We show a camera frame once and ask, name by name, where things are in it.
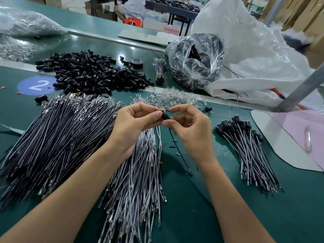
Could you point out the brown cardboard box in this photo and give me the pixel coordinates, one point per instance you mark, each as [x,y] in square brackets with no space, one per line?
[101,11]

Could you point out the orange plastic stool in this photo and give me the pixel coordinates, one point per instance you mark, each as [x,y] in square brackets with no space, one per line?
[133,21]

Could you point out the person's left thumb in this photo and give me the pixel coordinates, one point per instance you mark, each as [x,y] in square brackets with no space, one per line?
[149,116]

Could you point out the loose black socket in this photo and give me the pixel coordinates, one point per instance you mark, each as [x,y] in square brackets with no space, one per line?
[208,109]
[124,59]
[41,98]

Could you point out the pile of clear bulbs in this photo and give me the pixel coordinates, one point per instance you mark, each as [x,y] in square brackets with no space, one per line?
[174,98]

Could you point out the stack of brown cardboard boxes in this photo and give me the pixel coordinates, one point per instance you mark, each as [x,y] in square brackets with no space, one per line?
[301,17]

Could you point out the white cardboard sheet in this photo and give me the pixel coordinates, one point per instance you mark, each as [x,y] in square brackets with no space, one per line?
[263,131]

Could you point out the clear plastic tube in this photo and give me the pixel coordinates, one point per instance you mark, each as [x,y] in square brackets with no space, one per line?
[308,139]

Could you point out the person's left hand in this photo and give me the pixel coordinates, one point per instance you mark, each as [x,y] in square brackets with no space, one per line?
[126,129]

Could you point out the person's right hand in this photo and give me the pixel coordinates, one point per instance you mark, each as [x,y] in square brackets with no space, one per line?
[196,139]

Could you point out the person's right thumb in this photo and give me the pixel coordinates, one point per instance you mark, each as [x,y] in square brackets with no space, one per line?
[177,123]

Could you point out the pile of silver metal parts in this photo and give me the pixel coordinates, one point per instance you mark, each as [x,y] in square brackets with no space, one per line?
[14,51]

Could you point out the clear bag of black parts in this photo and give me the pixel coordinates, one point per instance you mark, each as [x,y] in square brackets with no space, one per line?
[196,61]

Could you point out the blue round floor-type sticker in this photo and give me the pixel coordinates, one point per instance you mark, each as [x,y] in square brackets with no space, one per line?
[36,85]

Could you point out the black work table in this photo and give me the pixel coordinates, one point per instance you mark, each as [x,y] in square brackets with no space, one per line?
[174,8]

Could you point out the grey metal pole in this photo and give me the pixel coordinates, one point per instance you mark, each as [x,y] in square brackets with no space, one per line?
[301,91]

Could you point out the pink paper sheet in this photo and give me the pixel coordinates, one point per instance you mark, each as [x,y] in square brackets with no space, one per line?
[301,131]

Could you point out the clear bag of dark parts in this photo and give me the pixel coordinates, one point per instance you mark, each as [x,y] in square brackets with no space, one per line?
[25,22]

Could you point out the black tape roll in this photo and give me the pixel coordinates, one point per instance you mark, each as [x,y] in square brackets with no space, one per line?
[136,63]

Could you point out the pile of black sockets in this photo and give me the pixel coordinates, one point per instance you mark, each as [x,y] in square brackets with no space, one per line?
[93,73]

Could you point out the person's right forearm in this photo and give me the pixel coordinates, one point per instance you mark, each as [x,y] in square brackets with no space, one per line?
[235,207]

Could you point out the large white plastic sack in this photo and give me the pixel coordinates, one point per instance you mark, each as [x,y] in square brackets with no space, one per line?
[255,55]

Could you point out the flat white cardboard piece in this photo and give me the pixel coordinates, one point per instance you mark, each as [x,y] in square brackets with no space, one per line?
[144,37]

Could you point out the person's left forearm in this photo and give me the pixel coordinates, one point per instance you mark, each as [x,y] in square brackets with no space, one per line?
[63,199]

